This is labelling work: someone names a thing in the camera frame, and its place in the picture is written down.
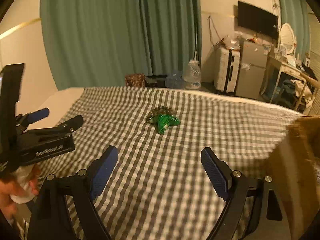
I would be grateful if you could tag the white gripper handle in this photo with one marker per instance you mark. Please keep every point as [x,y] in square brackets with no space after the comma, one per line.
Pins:
[23,176]

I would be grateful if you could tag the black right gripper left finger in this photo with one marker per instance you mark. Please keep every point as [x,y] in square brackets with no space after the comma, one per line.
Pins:
[50,218]

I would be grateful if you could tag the white suitcase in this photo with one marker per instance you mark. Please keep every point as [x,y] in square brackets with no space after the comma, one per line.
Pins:
[226,68]

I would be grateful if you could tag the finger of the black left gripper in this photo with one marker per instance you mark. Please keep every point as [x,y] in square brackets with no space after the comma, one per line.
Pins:
[70,125]

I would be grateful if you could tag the person's left hand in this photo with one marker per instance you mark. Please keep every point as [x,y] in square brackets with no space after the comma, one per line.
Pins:
[11,186]

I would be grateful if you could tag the green curtain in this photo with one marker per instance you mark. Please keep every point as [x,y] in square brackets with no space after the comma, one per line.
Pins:
[92,43]

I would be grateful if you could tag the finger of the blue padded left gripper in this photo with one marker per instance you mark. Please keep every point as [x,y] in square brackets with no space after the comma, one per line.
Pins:
[23,121]

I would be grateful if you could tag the green toy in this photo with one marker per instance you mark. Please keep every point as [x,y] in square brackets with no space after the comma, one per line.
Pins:
[162,117]

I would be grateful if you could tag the grey mini fridge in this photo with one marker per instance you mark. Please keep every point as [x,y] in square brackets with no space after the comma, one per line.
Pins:
[253,62]

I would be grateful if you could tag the brown patterned box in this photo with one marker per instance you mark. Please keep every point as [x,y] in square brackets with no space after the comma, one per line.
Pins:
[135,80]

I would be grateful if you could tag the checkered grey white bedsheet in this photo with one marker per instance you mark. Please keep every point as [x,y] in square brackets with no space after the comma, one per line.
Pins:
[159,188]

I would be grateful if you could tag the black wall television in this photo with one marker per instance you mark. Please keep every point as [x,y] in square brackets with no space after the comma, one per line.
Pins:
[257,19]

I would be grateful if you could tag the brown cardboard box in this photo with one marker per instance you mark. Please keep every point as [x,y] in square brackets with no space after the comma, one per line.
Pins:
[294,168]

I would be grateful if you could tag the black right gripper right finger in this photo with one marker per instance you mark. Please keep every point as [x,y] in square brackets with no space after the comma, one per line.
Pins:
[266,215]

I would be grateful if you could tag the large water jug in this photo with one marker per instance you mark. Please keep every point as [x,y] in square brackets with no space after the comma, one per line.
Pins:
[192,75]

